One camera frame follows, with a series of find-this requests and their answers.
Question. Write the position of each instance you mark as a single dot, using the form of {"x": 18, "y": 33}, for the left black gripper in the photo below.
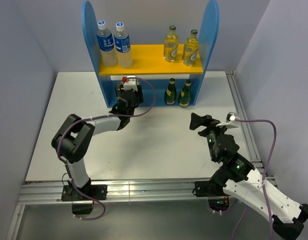
{"x": 139, "y": 95}

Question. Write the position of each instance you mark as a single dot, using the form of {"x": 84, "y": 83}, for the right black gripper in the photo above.
{"x": 206, "y": 120}

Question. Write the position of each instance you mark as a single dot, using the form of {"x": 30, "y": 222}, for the black drink can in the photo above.
{"x": 119, "y": 88}

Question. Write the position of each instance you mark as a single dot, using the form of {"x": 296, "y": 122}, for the green glass bottle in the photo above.
{"x": 185, "y": 95}
{"x": 170, "y": 93}

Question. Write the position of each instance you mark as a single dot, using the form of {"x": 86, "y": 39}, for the clear soda bottle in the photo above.
{"x": 190, "y": 49}
{"x": 171, "y": 43}

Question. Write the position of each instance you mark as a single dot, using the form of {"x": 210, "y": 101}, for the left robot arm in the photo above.
{"x": 72, "y": 139}

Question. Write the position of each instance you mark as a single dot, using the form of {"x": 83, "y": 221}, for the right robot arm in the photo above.
{"x": 239, "y": 178}

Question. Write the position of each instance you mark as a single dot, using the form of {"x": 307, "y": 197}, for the blue and yellow shelf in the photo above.
{"x": 148, "y": 60}

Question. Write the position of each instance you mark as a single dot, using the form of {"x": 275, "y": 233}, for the right blue-label water bottle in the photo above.
{"x": 122, "y": 45}

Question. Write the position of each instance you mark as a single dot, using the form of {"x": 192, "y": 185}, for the blue-label water bottle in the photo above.
{"x": 122, "y": 45}
{"x": 106, "y": 44}

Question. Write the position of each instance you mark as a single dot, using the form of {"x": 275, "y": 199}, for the left blue-label water bottle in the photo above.
{"x": 106, "y": 44}

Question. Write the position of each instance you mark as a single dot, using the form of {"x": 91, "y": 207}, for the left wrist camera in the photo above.
{"x": 130, "y": 83}

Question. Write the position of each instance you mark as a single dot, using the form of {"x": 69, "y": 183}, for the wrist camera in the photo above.
{"x": 130, "y": 83}
{"x": 232, "y": 121}

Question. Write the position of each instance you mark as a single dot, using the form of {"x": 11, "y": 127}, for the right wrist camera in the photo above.
{"x": 232, "y": 121}

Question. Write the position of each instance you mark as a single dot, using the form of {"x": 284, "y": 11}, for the aluminium front rail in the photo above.
{"x": 50, "y": 192}

